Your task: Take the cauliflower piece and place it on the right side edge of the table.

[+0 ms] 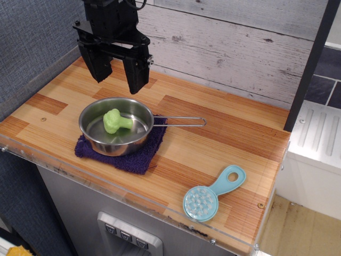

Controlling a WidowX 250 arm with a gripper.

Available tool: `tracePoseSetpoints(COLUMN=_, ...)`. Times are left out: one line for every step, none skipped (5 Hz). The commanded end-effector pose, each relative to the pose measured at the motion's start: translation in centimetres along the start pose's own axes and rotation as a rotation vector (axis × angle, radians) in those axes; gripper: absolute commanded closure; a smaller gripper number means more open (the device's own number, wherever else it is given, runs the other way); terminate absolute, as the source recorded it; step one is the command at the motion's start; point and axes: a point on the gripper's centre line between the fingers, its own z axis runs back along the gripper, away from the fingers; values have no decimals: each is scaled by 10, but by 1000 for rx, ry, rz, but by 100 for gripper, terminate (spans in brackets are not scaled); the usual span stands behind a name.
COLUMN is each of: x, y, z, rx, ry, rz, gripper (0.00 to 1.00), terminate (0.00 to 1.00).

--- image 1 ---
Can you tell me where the stainless steel pan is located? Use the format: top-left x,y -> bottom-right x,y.
78,97 -> 207,157

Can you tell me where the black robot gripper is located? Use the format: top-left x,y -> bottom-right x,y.
73,1 -> 152,94

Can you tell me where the yellow object at corner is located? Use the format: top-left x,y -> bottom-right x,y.
6,246 -> 33,256

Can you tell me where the purple towel cloth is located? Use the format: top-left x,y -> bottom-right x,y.
75,126 -> 166,175

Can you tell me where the light blue scrub brush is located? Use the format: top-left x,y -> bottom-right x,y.
183,165 -> 246,222

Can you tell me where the grey dispenser button panel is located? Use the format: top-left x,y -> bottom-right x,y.
97,211 -> 164,255

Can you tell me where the green toy cauliflower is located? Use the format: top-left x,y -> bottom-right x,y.
103,108 -> 133,134

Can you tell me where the white ribbed side cabinet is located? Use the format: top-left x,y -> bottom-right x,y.
275,101 -> 340,219

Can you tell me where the dark right frame post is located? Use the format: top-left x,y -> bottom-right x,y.
283,0 -> 340,132

